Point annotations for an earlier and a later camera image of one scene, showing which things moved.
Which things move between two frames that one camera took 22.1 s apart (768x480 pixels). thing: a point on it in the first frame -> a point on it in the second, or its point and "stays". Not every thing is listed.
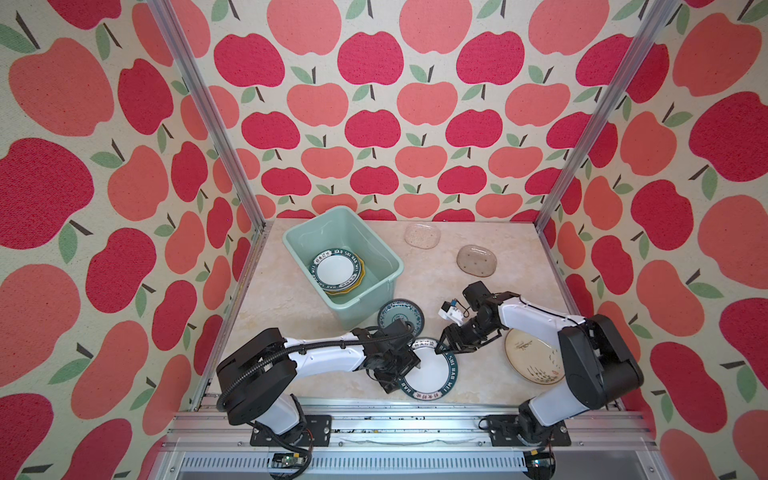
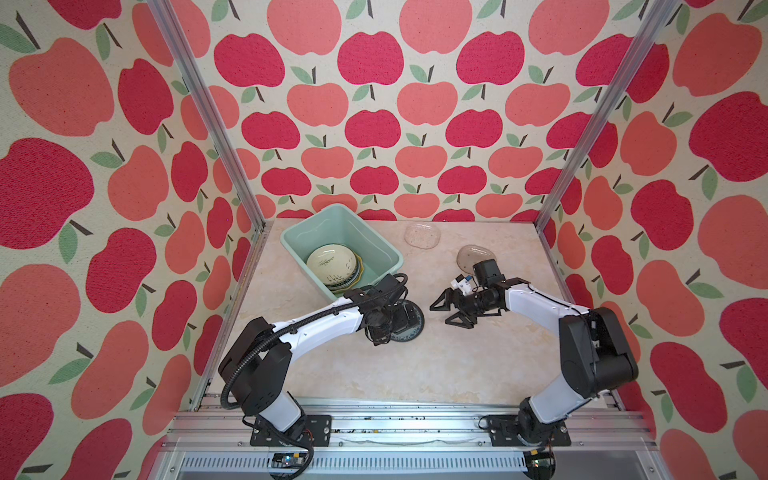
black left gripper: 410,358 -> 380,335
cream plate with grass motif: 533,358 -> 331,264
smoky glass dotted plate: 476,261 stays
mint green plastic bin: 354,264 stays
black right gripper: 450,330 -> 465,321
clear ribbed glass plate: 421,236 stays
